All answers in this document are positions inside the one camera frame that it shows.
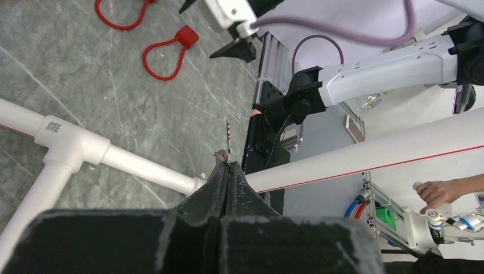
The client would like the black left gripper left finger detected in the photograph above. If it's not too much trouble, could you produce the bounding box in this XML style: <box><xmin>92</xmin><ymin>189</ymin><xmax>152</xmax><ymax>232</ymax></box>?
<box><xmin>2</xmin><ymin>163</ymin><xmax>229</xmax><ymax>273</ymax></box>

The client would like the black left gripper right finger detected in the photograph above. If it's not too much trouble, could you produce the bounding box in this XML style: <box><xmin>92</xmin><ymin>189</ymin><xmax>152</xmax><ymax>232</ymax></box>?
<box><xmin>219</xmin><ymin>162</ymin><xmax>385</xmax><ymax>273</ymax></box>

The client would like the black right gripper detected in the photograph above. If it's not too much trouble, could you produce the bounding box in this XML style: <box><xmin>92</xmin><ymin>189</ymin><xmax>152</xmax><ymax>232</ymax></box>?
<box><xmin>209</xmin><ymin>0</ymin><xmax>284</xmax><ymax>63</ymax></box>

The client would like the red wire with connector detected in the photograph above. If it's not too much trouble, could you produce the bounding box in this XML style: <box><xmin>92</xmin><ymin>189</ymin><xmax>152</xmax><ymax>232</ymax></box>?
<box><xmin>142</xmin><ymin>25</ymin><xmax>200</xmax><ymax>82</ymax></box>

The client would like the small silver key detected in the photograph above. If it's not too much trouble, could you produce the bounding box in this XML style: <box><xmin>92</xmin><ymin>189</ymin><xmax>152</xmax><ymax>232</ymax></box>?
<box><xmin>213</xmin><ymin>119</ymin><xmax>232</xmax><ymax>166</ymax></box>

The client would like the short red wire connector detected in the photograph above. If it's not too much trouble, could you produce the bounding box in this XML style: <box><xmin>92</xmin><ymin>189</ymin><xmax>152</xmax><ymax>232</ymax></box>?
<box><xmin>94</xmin><ymin>0</ymin><xmax>156</xmax><ymax>31</ymax></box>

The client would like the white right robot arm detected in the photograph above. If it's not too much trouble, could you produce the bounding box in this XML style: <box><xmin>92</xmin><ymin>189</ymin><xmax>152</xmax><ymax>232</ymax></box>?
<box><xmin>200</xmin><ymin>1</ymin><xmax>483</xmax><ymax>127</ymax></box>

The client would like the person's bare hand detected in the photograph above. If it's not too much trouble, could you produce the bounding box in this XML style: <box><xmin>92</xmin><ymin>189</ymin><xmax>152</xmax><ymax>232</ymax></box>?
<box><xmin>416</xmin><ymin>179</ymin><xmax>469</xmax><ymax>214</ymax></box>

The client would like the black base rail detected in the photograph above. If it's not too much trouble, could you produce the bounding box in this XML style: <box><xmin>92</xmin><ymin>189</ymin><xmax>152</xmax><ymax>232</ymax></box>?
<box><xmin>241</xmin><ymin>81</ymin><xmax>284</xmax><ymax>215</ymax></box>

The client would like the white PVC pipe frame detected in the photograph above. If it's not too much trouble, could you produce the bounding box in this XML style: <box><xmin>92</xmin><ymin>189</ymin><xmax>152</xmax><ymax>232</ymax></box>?
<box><xmin>1</xmin><ymin>100</ymin><xmax>483</xmax><ymax>265</ymax></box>

